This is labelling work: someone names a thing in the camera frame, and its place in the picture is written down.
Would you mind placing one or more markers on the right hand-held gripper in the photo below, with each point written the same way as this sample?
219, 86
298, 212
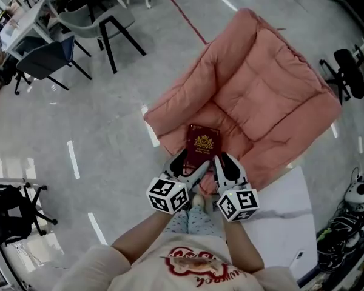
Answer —
238, 205

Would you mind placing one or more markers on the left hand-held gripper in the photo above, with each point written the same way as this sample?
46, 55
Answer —
165, 196

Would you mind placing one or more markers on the maroon book with gold crest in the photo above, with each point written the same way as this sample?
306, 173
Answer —
200, 132

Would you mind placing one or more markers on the pink cushioned armchair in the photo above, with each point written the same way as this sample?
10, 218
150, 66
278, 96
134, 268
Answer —
276, 95

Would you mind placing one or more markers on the person's right forearm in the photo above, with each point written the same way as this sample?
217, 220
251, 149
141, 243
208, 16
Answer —
242, 247

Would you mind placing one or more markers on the person's left forearm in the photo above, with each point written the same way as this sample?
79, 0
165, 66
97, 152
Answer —
139, 238

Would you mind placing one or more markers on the person's right white shoe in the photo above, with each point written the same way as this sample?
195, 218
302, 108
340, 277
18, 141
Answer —
198, 202

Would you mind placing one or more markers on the person's patterned light trousers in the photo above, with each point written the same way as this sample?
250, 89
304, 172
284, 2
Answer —
200, 223

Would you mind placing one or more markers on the white marble coffee table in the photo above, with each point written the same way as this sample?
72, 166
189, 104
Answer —
285, 205

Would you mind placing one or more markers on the white remote control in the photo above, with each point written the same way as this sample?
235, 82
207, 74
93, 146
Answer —
297, 258

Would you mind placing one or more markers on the person's cream printed shirt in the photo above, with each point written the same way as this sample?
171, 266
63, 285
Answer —
145, 271

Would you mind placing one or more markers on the white round device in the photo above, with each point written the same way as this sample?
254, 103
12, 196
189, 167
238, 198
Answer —
358, 192

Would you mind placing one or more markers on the black office chair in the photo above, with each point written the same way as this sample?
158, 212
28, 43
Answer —
6, 217
349, 71
18, 77

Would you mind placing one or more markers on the light grey dining chair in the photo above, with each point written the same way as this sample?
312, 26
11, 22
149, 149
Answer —
91, 23

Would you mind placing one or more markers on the dark grey dining chair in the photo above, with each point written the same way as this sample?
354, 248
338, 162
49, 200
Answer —
45, 59

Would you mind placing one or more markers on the white desk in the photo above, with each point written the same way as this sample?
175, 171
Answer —
24, 20

